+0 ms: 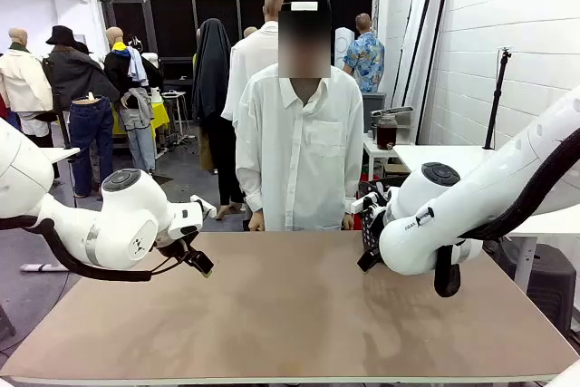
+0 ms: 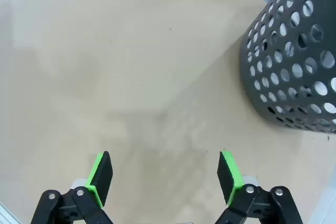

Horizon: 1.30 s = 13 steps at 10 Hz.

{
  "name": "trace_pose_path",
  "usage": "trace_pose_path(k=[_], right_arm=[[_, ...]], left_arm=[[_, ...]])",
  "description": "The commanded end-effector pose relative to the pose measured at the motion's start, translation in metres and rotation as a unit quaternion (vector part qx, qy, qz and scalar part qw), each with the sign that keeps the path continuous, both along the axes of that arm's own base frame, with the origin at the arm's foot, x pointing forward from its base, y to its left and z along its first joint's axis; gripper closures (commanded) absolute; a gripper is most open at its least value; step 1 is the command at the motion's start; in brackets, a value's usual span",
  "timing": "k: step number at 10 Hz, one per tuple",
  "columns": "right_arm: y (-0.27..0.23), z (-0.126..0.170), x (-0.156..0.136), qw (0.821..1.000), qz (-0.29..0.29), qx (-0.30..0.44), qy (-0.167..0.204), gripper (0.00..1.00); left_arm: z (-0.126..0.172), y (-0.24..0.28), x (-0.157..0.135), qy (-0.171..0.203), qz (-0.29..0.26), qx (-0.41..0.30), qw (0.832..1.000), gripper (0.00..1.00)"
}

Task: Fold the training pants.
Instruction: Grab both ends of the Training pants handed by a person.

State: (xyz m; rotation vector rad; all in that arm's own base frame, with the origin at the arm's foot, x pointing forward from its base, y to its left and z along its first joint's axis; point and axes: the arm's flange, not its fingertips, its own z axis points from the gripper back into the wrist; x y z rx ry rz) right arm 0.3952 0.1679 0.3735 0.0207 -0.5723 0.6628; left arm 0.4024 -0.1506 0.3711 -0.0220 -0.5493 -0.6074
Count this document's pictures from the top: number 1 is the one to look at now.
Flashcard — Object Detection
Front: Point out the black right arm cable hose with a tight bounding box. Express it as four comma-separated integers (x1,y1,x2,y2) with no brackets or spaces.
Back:
433,126,580,298

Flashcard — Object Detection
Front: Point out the mannequin with yellow scarf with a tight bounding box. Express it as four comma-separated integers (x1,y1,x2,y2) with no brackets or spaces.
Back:
103,26,165,175

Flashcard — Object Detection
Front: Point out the mannequin black hat and coat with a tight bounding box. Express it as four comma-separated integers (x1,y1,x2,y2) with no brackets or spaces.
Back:
43,24,121,112

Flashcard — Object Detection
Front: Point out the mannequin in black hooded cloak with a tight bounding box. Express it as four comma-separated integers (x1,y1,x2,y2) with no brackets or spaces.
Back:
191,18,247,220

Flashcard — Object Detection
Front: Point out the small white side table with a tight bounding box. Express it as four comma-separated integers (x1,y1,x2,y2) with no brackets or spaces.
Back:
362,138,411,179

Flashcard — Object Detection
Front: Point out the silver metal tool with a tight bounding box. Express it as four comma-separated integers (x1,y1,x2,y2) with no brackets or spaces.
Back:
370,105,414,119

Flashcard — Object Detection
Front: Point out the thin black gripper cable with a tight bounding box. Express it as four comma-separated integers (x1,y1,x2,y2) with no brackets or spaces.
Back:
149,251,189,276

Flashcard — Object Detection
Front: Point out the bald mannequin in white shirt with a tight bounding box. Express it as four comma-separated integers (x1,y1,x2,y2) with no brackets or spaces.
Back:
221,0,291,128

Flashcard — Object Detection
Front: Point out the white metal stool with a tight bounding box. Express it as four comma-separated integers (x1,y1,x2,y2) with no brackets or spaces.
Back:
161,90,189,144

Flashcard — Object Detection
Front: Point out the person's left forearm white sleeve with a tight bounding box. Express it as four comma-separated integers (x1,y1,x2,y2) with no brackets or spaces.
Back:
343,155,364,217

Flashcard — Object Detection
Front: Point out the glass jar with dark liquid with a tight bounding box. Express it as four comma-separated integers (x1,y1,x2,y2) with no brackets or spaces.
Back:
375,113,399,151

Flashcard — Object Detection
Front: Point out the person in white shirt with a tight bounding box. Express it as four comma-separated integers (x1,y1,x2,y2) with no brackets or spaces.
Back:
235,0,364,233

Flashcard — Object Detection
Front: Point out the leg mannequin in blue jeans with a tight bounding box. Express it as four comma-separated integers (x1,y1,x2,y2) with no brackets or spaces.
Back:
67,92,115,198

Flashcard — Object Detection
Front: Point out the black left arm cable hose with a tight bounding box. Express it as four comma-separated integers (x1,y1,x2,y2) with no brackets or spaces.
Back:
0,217,153,283

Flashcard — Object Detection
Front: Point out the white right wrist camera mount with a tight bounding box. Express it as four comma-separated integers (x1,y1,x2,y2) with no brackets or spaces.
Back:
350,195,378,215

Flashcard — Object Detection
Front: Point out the yellow tablecloth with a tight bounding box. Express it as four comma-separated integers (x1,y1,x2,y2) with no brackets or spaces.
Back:
111,101,171,137

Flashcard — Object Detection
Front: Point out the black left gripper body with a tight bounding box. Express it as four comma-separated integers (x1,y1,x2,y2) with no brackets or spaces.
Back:
156,228,201,262

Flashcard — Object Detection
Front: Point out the black perforated plastic basket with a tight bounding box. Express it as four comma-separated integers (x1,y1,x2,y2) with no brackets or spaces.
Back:
357,179,395,255

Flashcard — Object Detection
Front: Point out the white table with floor foot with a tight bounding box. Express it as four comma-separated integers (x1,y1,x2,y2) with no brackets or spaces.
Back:
20,146,82,274

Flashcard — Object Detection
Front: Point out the mannequin in cream jacket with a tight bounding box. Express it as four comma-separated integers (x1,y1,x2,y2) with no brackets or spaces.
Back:
0,27,54,139

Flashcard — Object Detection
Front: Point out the person in blue floral shirt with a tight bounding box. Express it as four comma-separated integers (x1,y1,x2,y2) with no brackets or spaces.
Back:
343,13,385,93

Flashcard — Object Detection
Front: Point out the black plastic stool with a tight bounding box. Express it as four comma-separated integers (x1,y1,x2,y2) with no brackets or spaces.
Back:
498,241,577,338

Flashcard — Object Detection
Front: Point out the wide black-framed reflector panel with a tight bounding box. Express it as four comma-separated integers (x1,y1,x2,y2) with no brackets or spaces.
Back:
402,0,452,146

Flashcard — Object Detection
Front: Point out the grey bin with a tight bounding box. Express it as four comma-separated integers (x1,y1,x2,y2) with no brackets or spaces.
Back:
362,92,388,134

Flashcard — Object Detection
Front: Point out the narrow black-framed reflector panel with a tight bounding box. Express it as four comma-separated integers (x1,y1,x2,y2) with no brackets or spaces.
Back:
390,0,438,110

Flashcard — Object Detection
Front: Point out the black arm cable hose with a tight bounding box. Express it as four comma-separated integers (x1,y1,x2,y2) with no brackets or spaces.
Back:
433,126,580,298
0,217,153,283

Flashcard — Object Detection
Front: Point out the black tripod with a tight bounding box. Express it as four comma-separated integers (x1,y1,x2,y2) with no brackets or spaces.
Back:
483,45,514,150

